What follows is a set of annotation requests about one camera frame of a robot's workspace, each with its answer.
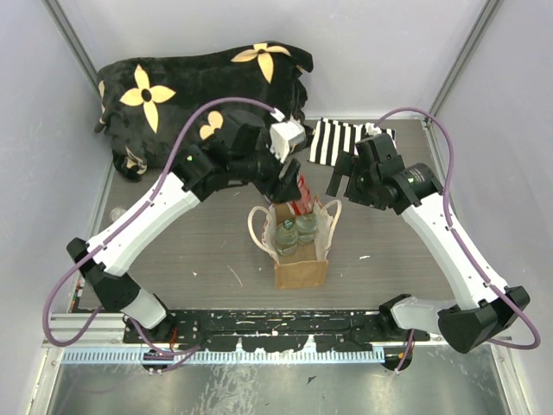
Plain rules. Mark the aluminium rail frame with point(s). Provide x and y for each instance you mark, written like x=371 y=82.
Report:
x=80 y=329

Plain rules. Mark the red soda can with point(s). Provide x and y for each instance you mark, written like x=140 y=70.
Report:
x=305 y=204

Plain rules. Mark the purple can left side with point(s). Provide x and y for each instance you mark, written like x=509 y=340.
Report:
x=116 y=213

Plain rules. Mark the black floral plush blanket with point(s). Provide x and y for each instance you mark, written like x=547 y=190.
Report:
x=145 y=101

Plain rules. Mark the black white striped cloth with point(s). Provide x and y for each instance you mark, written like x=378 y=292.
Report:
x=331 y=137

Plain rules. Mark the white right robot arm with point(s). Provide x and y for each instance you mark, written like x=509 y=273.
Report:
x=484 y=304

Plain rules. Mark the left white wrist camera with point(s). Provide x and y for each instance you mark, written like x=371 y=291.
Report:
x=284 y=137

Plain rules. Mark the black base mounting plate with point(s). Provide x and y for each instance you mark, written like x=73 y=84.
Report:
x=270 y=330

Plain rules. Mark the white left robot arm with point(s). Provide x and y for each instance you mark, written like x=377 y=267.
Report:
x=104 y=260

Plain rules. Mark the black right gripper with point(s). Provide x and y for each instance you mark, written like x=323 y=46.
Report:
x=344 y=166

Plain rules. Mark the white slotted cable duct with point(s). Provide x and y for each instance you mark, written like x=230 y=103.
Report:
x=120 y=356

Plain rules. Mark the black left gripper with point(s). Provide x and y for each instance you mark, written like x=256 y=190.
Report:
x=281 y=187

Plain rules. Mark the burlap canvas tote bag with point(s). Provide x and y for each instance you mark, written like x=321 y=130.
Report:
x=307 y=266

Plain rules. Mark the glass soda water bottle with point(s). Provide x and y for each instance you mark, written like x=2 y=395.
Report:
x=306 y=226

